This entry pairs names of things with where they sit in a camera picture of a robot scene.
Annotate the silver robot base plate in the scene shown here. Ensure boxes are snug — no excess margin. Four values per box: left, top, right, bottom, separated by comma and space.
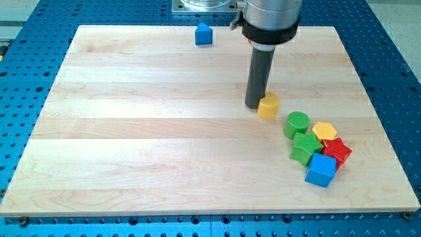
172, 0, 236, 13

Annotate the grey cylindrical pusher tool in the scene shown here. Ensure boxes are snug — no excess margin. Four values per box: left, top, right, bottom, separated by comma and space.
245, 41, 276, 109

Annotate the yellow hexagon block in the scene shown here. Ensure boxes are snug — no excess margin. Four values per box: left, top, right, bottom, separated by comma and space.
312, 122, 337, 142

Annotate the blue triangle block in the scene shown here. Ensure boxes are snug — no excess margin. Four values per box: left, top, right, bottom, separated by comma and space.
195, 22, 213, 45

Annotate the light wooden board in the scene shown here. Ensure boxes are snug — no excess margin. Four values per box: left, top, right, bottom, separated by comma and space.
1, 26, 420, 217

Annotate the red star block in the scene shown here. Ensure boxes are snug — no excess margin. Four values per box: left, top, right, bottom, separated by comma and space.
322, 138, 353, 171

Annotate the green cylinder block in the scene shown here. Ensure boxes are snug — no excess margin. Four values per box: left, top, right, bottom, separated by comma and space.
283, 111, 310, 140

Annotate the green star block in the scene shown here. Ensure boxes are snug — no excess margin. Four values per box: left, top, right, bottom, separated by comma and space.
289, 133, 324, 167

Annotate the blue cube block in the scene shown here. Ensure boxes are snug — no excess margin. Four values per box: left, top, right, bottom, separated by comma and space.
305, 153, 337, 188

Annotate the yellow cylinder block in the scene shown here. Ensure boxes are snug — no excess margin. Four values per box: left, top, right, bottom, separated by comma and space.
257, 92, 280, 119

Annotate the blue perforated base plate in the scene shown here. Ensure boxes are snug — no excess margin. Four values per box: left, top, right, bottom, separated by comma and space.
1, 1, 420, 236

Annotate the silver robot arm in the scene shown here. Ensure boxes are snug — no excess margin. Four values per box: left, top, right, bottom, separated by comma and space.
230, 0, 302, 47

